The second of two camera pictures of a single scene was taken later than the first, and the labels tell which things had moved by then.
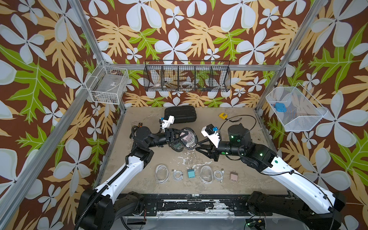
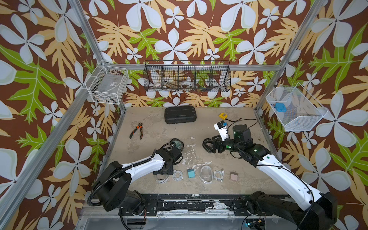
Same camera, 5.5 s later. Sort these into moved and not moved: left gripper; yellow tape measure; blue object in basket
Moved: left gripper
Not moved: yellow tape measure; blue object in basket
